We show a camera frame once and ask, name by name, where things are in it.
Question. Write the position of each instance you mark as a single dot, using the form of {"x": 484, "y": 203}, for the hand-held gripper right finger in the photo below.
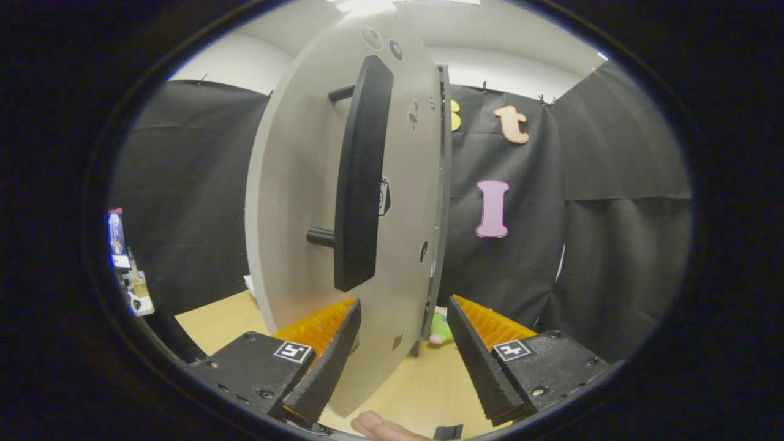
{"x": 478, "y": 367}

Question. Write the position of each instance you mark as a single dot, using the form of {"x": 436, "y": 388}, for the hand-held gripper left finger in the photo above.
{"x": 324, "y": 373}

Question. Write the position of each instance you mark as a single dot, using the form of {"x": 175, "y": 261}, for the white shoe cabinet door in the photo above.
{"x": 294, "y": 214}

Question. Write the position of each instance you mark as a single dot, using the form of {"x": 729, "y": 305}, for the grey shoe cabinet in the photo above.
{"x": 445, "y": 184}

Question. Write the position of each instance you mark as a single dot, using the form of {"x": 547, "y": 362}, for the green plush toy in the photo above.
{"x": 441, "y": 327}

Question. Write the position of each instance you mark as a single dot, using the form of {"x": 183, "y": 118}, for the black backdrop cloth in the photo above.
{"x": 612, "y": 245}

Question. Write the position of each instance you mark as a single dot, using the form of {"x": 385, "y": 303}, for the white side desk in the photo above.
{"x": 139, "y": 297}

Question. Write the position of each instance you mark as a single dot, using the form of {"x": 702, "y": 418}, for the long ceiling light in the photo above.
{"x": 404, "y": 5}

